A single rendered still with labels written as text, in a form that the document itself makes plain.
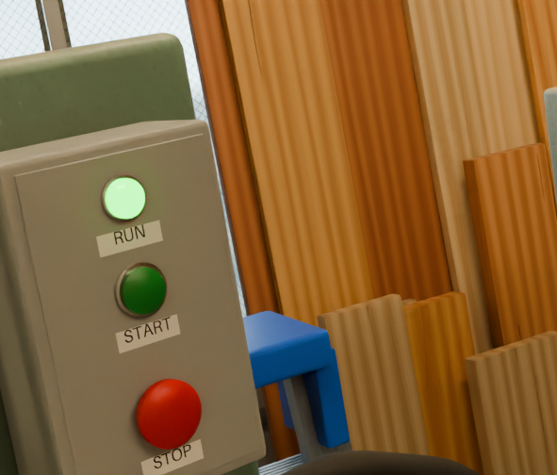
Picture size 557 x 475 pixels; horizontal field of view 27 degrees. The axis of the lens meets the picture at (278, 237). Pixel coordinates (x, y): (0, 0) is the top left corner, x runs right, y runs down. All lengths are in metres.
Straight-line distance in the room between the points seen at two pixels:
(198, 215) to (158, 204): 0.02
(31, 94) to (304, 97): 1.45
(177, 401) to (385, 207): 1.60
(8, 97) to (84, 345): 0.12
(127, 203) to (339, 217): 1.52
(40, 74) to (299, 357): 0.83
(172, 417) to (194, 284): 0.06
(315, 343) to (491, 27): 1.03
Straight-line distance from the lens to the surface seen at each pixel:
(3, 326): 0.51
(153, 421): 0.50
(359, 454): 0.61
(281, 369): 1.32
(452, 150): 2.13
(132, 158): 0.49
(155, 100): 0.57
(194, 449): 0.52
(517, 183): 2.13
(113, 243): 0.49
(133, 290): 0.49
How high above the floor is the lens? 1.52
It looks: 11 degrees down
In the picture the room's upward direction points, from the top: 10 degrees counter-clockwise
